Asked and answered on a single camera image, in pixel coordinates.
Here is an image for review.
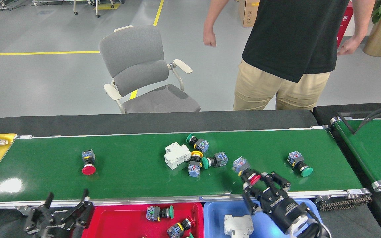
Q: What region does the white wheeled stand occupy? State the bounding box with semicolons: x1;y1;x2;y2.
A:
73;0;115;18

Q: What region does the green conveyor with black bracket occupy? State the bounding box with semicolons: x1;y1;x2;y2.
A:
330;116;381;192

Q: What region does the red fire extinguisher box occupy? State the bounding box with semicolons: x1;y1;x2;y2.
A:
337;2;354;48

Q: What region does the person's right hand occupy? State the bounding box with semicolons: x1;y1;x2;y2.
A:
203;29;217;47

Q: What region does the grey office chair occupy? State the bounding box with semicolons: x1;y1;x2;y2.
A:
99;25;201;114

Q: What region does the person's left hand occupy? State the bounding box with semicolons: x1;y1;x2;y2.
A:
338;36;360;56

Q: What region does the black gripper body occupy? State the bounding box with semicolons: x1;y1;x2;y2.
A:
258;188;311;232
37;224;78;238

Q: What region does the white circuit breaker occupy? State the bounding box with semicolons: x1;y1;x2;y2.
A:
224;214;254;238
164;142;192;170

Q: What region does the long green conveyor belt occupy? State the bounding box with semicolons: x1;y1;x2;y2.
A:
0;125;373;212

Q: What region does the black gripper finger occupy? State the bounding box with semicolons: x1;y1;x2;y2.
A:
259;171;292;194
24;192;55;234
57;189;93;231
242;184;263;216

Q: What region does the yellow push button switch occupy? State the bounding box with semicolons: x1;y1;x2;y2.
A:
188;150;204;178

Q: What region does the blue plastic tray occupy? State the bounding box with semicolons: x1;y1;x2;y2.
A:
203;198;323;238

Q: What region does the black roller drive chain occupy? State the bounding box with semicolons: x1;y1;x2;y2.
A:
318;195;373;211

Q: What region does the person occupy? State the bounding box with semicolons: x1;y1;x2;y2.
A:
203;0;376;111

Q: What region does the large red plastic tray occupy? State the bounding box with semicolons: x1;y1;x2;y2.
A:
80;202;205;238

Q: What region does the brown cardboard box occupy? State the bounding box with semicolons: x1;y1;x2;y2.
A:
238;0;260;27

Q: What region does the red mushroom push button switch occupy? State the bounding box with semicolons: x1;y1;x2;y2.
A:
232;156;261;186
81;149;97;176
167;218;195;238

